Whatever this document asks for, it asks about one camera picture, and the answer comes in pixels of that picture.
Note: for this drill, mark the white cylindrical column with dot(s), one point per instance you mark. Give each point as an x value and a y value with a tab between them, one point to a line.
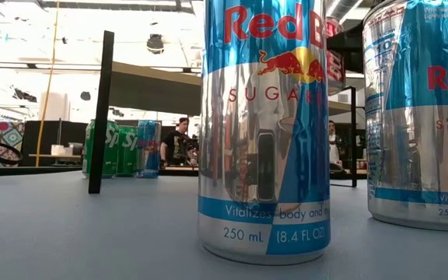
54	107

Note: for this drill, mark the silver ventilation duct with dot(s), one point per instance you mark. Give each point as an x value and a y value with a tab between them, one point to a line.
344	9

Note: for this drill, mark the white cup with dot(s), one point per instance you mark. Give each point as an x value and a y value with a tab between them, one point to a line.
68	151
57	150

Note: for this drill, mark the background wooden table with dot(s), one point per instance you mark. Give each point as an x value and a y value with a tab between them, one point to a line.
179	169

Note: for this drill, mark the red Coca-Cola can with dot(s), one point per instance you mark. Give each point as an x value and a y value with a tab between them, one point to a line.
334	70

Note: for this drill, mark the small black round fixture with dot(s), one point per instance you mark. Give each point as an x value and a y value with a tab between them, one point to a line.
85	95

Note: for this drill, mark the silver blue Red Bull can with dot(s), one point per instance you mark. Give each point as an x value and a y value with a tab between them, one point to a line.
414	136
264	155

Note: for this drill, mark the person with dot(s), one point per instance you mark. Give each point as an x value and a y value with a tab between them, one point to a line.
333	151
173	144

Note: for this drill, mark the black screen panel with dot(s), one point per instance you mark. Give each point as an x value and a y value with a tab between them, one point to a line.
165	132

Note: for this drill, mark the green Sprite can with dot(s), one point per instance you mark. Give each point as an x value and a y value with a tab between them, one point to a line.
112	155
128	151

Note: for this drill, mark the black ceiling-hung device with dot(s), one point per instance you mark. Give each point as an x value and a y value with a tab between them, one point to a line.
155	43

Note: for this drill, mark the dark blue Red Bull can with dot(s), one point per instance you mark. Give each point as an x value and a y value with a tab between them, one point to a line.
149	155

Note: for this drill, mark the colourful patchwork quilt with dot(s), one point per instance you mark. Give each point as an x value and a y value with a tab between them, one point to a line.
2	134

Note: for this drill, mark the wooden ledge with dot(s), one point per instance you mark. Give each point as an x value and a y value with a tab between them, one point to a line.
45	155

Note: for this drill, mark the black table frame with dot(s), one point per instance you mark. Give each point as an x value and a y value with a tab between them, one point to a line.
14	171

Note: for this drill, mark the wooden shelf with black legs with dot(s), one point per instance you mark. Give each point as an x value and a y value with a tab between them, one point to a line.
150	89

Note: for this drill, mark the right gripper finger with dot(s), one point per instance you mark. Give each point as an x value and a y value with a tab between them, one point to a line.
352	46

